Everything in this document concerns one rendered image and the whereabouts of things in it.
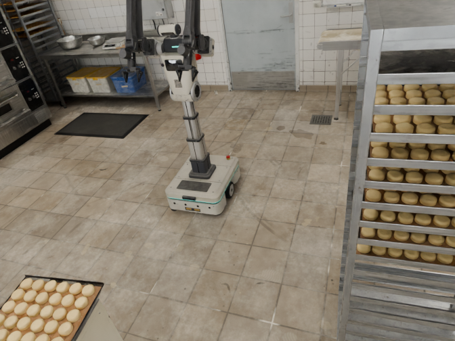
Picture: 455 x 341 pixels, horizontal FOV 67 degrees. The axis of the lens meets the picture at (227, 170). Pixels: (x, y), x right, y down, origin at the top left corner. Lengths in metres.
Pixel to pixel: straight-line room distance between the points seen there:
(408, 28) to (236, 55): 4.43
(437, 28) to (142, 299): 2.34
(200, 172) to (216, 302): 1.18
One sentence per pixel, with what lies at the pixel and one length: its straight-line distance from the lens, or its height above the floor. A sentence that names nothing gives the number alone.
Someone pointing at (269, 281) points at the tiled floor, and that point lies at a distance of 2.56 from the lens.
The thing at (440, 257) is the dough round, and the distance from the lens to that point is 1.53.
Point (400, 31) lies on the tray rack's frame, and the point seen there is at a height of 1.81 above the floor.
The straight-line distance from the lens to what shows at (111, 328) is 1.81.
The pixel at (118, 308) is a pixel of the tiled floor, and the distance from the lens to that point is 2.71.
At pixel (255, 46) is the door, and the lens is 5.18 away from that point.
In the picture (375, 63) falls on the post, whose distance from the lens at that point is 0.99.
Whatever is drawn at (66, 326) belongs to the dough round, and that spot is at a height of 0.92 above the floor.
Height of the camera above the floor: 2.06
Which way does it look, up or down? 35 degrees down
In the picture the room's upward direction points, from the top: 9 degrees counter-clockwise
